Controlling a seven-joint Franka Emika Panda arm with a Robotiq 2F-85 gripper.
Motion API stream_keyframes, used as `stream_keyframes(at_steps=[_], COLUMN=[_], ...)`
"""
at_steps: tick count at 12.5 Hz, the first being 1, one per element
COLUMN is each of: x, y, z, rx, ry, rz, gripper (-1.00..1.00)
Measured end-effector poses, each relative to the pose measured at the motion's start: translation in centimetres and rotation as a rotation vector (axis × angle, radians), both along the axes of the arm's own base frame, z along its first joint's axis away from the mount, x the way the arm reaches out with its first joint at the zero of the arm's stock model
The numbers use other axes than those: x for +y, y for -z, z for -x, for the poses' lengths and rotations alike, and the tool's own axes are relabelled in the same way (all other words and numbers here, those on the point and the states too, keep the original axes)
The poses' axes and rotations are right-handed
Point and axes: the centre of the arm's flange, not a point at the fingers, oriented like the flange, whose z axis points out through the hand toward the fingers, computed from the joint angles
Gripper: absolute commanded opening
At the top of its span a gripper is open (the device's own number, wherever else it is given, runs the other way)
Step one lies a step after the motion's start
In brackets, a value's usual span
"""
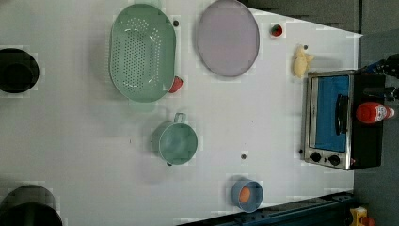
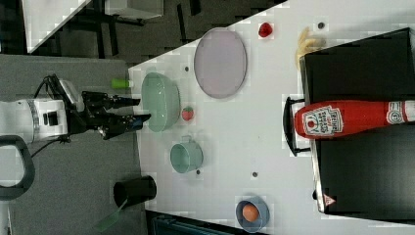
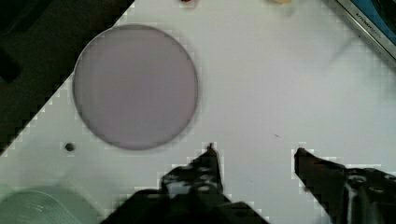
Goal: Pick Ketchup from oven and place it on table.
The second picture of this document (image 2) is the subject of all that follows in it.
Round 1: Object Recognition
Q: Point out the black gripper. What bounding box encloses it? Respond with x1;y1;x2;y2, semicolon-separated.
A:
67;91;151;140

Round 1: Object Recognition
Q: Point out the red plush ketchup bottle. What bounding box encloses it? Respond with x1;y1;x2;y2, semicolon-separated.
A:
294;100;415;139

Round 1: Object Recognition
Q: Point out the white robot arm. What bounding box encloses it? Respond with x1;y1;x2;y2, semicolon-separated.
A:
1;91;151;144

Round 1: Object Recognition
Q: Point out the green marker pen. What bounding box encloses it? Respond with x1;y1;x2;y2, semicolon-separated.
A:
111;78;134;89

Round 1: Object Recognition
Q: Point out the green oval colander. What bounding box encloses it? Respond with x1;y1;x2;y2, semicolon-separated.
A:
141;72;180;132

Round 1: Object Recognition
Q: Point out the red strawberry near colander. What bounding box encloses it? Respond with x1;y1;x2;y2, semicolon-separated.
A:
181;107;194;121

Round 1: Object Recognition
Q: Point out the black cylindrical container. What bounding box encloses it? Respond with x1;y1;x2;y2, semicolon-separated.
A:
113;175;157;208

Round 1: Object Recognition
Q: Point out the green flat spatula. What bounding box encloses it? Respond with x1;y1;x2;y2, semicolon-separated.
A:
94;201;127;232

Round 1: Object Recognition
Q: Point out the lilac round plate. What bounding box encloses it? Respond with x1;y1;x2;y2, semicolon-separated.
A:
194;27;248;99

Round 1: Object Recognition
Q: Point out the orange egg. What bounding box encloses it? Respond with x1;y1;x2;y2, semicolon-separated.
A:
243;204;259;222

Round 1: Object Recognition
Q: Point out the red strawberry near plate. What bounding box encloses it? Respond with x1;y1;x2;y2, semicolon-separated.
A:
258;23;273;38

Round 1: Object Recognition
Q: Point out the blue small bowl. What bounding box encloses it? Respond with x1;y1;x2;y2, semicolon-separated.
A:
235;196;270;233

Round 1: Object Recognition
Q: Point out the yellow banana bunch toy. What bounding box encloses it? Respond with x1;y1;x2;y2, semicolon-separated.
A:
296;27;326;70

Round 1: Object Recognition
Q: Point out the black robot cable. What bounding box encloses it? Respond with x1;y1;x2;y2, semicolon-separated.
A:
30;74;71;159

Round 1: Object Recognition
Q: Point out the green cup with handle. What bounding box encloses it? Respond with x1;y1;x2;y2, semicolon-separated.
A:
169;135;204;173

